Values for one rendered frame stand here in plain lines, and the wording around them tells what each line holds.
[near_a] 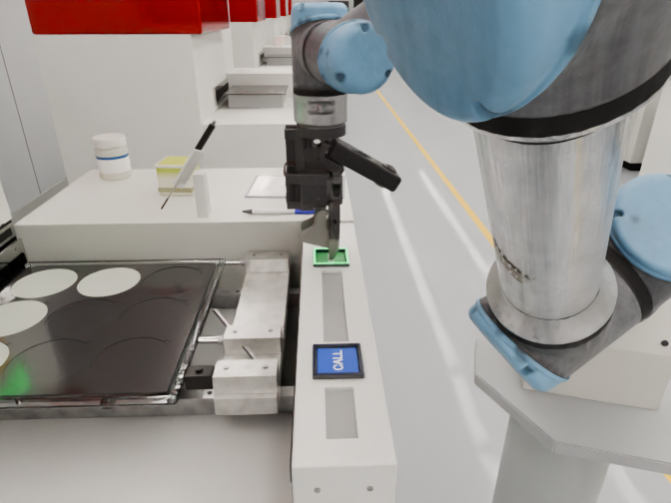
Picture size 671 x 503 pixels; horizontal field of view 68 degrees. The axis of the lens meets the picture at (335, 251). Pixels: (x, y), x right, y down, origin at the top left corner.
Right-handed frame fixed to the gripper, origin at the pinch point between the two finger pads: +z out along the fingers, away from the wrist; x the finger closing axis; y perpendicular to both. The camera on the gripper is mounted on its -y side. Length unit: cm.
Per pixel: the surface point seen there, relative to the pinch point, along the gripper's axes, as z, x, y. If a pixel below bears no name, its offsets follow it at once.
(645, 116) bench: 48, -354, -280
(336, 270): 1.4, 4.0, -0.1
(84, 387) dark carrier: 7.3, 22.1, 31.8
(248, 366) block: 6.5, 19.9, 11.9
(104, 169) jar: -2, -41, 51
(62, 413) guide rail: 14.4, 19.0, 37.5
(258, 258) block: 6.5, -10.8, 13.8
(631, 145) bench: 74, -359, -278
